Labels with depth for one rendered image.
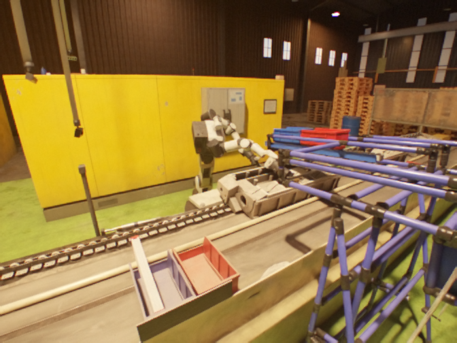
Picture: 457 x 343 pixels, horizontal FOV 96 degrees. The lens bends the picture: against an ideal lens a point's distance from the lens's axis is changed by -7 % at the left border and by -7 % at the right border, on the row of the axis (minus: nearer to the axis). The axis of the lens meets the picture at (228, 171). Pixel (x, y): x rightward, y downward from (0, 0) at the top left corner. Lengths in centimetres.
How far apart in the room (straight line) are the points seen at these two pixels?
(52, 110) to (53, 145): 43
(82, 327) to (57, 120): 265
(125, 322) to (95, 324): 12
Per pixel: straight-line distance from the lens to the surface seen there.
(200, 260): 128
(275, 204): 168
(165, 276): 123
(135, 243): 117
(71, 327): 120
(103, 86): 337
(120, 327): 112
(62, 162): 349
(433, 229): 85
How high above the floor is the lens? 161
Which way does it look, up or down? 20 degrees down
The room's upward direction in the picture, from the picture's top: straight up
